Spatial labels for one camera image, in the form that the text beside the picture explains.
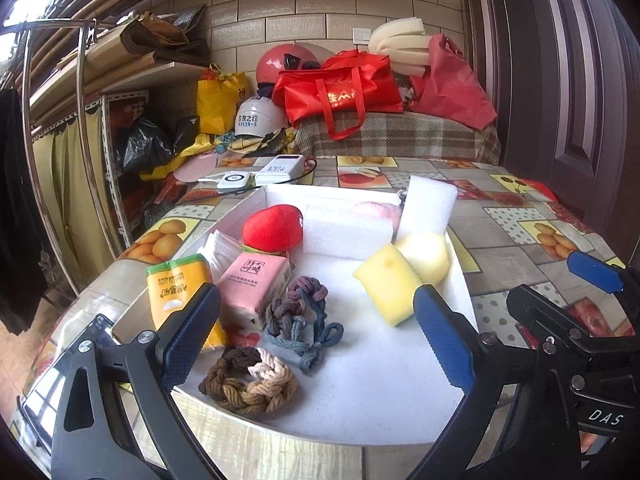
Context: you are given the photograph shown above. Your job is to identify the white cardboard box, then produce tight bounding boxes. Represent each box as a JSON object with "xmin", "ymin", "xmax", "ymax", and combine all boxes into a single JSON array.
[{"xmin": 112, "ymin": 182, "xmax": 481, "ymax": 449}]

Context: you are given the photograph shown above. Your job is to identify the black charging cable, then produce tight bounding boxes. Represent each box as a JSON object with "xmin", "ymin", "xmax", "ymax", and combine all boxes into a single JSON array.
[{"xmin": 297, "ymin": 157, "xmax": 321, "ymax": 186}]

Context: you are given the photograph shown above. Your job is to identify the wooden shelf boards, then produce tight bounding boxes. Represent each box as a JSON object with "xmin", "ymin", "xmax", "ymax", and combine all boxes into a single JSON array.
[{"xmin": 30, "ymin": 30, "xmax": 211, "ymax": 121}]

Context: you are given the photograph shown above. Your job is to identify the pale yellow sponge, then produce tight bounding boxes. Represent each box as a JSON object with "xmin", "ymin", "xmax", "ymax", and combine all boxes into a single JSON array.
[{"xmin": 394, "ymin": 230, "xmax": 451, "ymax": 286}]

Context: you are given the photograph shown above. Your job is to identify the white power bank with ring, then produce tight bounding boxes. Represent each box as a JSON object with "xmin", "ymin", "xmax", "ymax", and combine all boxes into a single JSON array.
[{"xmin": 217, "ymin": 171, "xmax": 251, "ymax": 192}]

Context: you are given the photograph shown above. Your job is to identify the yellow shopping bag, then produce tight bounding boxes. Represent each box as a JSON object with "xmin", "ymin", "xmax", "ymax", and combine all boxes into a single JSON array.
[{"xmin": 196, "ymin": 62, "xmax": 250, "ymax": 136}]

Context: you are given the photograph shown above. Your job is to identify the red tote bag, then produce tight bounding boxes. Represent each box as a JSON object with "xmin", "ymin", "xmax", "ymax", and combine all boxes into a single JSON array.
[{"xmin": 271, "ymin": 50, "xmax": 405, "ymax": 141}]

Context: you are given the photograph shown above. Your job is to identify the pink helmet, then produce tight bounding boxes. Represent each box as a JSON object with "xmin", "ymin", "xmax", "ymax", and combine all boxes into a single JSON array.
[{"xmin": 256, "ymin": 42, "xmax": 334, "ymax": 86}]

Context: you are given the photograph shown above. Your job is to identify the pink round mat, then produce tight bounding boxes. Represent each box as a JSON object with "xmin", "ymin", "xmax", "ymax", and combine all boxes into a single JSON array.
[{"xmin": 172, "ymin": 152, "xmax": 219, "ymax": 182}]

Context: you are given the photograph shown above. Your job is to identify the pink tissue pack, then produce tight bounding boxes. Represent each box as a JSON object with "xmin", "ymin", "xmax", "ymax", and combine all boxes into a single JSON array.
[{"xmin": 218, "ymin": 251, "xmax": 294, "ymax": 332}]

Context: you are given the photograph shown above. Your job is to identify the grey braided rope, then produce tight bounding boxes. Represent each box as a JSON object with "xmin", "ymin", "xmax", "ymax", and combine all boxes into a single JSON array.
[{"xmin": 263, "ymin": 276, "xmax": 346, "ymax": 374}]

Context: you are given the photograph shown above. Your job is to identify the chrome tube rack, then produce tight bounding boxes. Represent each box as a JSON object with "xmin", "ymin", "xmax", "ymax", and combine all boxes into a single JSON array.
[{"xmin": 5, "ymin": 16, "xmax": 133, "ymax": 296}]

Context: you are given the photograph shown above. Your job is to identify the yellow green scouring sponge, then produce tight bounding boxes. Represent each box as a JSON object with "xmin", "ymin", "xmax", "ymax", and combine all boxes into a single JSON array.
[{"xmin": 352, "ymin": 246, "xmax": 429, "ymax": 329}]

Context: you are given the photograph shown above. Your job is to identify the white helmet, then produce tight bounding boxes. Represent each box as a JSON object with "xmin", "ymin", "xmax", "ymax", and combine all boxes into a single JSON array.
[{"xmin": 234, "ymin": 94, "xmax": 289, "ymax": 139}]

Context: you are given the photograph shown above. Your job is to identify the folded brown bags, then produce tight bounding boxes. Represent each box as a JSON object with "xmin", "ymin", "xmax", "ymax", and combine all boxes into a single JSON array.
[{"xmin": 120, "ymin": 4, "xmax": 211, "ymax": 66}]

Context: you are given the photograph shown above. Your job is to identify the yellow tissue pack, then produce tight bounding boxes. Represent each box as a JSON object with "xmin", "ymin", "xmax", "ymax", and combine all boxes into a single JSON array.
[{"xmin": 145, "ymin": 253, "xmax": 230, "ymax": 352}]

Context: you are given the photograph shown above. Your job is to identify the plaid cloth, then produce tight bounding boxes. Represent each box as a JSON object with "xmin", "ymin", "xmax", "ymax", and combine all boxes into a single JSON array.
[{"xmin": 292, "ymin": 110, "xmax": 503, "ymax": 166}]

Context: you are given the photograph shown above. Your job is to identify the pink plush toy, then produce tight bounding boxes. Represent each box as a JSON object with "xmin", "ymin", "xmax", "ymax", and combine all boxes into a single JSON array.
[{"xmin": 349, "ymin": 187, "xmax": 409, "ymax": 234}]

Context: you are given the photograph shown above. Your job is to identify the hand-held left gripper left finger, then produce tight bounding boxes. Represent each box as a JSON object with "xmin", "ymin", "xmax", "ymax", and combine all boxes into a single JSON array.
[{"xmin": 50, "ymin": 282, "xmax": 224, "ymax": 480}]

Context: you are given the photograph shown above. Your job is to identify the yellow curtain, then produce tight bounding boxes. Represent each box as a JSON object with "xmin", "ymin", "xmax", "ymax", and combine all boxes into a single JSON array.
[{"xmin": 30, "ymin": 105, "xmax": 131, "ymax": 291}]

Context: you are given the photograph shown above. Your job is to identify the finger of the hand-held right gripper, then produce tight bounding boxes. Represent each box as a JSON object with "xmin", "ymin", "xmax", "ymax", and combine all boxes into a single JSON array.
[
  {"xmin": 506, "ymin": 284, "xmax": 617, "ymax": 361},
  {"xmin": 567, "ymin": 251, "xmax": 640, "ymax": 332}
]

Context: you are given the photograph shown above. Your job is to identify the brown braided rope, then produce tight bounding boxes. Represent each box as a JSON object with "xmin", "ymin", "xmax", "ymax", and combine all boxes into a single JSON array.
[{"xmin": 198, "ymin": 346, "xmax": 300, "ymax": 417}]

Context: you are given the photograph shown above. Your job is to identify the small black plastic bag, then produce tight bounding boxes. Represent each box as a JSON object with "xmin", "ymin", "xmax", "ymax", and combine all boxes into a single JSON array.
[{"xmin": 172, "ymin": 116, "xmax": 201, "ymax": 154}]

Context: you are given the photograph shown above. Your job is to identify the red cloth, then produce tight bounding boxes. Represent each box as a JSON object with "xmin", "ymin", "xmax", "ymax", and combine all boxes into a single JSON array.
[{"xmin": 520, "ymin": 178, "xmax": 559, "ymax": 204}]

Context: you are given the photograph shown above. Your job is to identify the yellow plastic sheet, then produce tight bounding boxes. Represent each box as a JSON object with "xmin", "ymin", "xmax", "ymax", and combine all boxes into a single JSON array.
[{"xmin": 139, "ymin": 132, "xmax": 219, "ymax": 182}]

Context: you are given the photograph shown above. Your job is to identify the white face masks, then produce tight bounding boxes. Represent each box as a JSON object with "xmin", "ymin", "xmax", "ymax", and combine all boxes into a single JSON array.
[{"xmin": 196, "ymin": 229, "xmax": 247, "ymax": 281}]

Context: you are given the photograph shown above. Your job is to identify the cream foam sheets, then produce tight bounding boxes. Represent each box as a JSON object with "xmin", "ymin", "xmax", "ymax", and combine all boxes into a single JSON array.
[{"xmin": 368, "ymin": 17, "xmax": 434, "ymax": 76}]

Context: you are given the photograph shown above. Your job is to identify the red plush apple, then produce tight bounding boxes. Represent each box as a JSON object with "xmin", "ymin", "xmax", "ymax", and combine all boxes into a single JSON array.
[{"xmin": 242, "ymin": 204, "xmax": 306, "ymax": 254}]

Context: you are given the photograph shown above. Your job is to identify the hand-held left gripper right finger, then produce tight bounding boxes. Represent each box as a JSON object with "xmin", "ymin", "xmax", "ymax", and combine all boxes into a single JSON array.
[{"xmin": 412, "ymin": 284, "xmax": 584, "ymax": 480}]

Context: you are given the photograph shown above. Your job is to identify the large black plastic bag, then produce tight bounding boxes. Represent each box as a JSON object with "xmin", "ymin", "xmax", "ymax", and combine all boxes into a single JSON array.
[{"xmin": 121, "ymin": 117, "xmax": 174, "ymax": 174}]

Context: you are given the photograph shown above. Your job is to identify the white foam block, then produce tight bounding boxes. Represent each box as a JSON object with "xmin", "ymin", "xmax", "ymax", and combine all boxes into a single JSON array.
[
  {"xmin": 301, "ymin": 204, "xmax": 396, "ymax": 261},
  {"xmin": 396, "ymin": 175, "xmax": 460, "ymax": 239}
]

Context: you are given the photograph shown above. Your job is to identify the brown wooden door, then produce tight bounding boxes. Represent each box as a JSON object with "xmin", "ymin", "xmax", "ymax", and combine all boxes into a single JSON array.
[{"xmin": 456, "ymin": 0, "xmax": 640, "ymax": 243}]

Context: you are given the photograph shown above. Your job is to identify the white power bank with display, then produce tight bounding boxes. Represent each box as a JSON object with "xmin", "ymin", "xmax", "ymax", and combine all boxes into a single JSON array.
[{"xmin": 255, "ymin": 154, "xmax": 307, "ymax": 186}]

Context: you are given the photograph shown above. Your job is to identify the red plastic bag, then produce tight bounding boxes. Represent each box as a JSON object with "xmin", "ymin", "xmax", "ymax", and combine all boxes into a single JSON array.
[{"xmin": 407, "ymin": 34, "xmax": 500, "ymax": 131}]

